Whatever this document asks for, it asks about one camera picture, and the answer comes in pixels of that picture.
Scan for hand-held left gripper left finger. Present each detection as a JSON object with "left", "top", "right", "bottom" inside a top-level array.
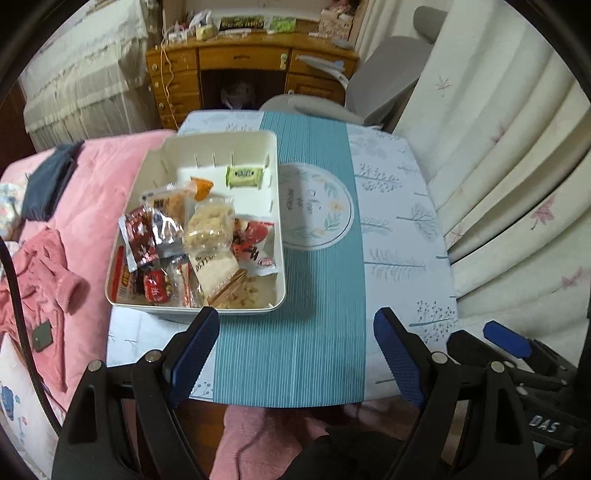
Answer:
[{"left": 51, "top": 305, "right": 221, "bottom": 480}]

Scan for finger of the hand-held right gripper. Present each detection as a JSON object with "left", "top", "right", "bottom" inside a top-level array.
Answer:
[
  {"left": 482, "top": 320, "right": 578, "bottom": 384},
  {"left": 447, "top": 330, "right": 513, "bottom": 370}
]

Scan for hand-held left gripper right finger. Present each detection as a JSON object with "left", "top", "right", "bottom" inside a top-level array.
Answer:
[{"left": 373, "top": 307, "right": 539, "bottom": 480}]

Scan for brown biscuit packet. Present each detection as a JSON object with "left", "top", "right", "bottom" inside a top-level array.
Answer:
[{"left": 187, "top": 244, "right": 259, "bottom": 309}]

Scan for white red-edged snack packet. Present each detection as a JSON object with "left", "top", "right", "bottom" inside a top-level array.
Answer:
[{"left": 115, "top": 247, "right": 139, "bottom": 298}]

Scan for white fruit picture snack packet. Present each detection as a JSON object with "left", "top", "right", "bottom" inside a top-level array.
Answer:
[{"left": 231, "top": 218, "right": 278, "bottom": 277}]

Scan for round rice cracker packet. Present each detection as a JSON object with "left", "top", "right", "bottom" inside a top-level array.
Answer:
[{"left": 182, "top": 196, "right": 236, "bottom": 252}]

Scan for dark plum packet red top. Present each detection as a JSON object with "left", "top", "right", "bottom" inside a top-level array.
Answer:
[{"left": 117, "top": 205, "right": 160, "bottom": 273}]

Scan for clear brown cake packet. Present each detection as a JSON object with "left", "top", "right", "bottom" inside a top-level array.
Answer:
[{"left": 141, "top": 182, "right": 195, "bottom": 222}]

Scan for green snack packet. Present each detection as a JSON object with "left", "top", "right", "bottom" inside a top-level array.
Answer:
[{"left": 225, "top": 165, "right": 264, "bottom": 189}]

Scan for white plastic storage box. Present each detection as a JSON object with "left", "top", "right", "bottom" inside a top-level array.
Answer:
[{"left": 105, "top": 129, "right": 287, "bottom": 315}]

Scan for person's pink trousers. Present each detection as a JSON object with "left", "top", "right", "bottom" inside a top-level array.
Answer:
[{"left": 215, "top": 399, "right": 402, "bottom": 480}]

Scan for teal printed tablecloth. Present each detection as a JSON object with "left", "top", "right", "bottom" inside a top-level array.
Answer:
[{"left": 106, "top": 110, "right": 460, "bottom": 409}]

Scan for person's dark clothing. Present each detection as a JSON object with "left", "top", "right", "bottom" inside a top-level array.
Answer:
[{"left": 295, "top": 425, "right": 416, "bottom": 480}]

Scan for small grey square object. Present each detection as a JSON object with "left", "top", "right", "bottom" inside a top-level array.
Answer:
[{"left": 31, "top": 320, "right": 55, "bottom": 354}]

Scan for cream floral curtain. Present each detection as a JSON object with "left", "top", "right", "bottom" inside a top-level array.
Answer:
[{"left": 355, "top": 0, "right": 591, "bottom": 365}]

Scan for pink garment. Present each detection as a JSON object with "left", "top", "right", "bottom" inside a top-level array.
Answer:
[{"left": 0, "top": 226, "right": 90, "bottom": 393}]

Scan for white pillow blue print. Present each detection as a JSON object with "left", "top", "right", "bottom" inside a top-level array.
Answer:
[{"left": 0, "top": 342, "right": 61, "bottom": 478}]

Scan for pink blanket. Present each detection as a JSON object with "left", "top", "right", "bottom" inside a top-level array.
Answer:
[{"left": 0, "top": 129, "right": 178, "bottom": 402}]

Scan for navy folded cloth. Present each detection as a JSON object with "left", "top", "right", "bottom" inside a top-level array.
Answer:
[{"left": 21, "top": 141, "right": 86, "bottom": 222}]

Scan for floral blanket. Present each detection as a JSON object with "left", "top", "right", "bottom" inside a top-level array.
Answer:
[{"left": 0, "top": 182, "right": 24, "bottom": 241}]

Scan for dark plastic bag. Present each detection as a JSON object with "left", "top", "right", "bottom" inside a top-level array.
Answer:
[{"left": 221, "top": 80, "right": 257, "bottom": 110}]

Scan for wooden desk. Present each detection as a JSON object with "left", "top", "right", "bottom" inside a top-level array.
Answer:
[{"left": 145, "top": 34, "right": 361, "bottom": 130}]

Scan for grey chair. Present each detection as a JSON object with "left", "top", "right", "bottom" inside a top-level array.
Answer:
[{"left": 259, "top": 4, "right": 448, "bottom": 127}]

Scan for white lace furniture cover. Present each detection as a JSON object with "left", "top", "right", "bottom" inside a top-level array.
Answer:
[{"left": 18, "top": 0, "right": 164, "bottom": 151}]

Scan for dark printed box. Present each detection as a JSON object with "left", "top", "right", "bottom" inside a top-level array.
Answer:
[{"left": 218, "top": 15, "right": 265, "bottom": 32}]

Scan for black cable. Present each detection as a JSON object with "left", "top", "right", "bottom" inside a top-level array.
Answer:
[{"left": 0, "top": 237, "right": 65, "bottom": 435}]

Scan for white charging cable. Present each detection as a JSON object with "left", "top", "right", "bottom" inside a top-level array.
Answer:
[{"left": 159, "top": 44, "right": 178, "bottom": 118}]

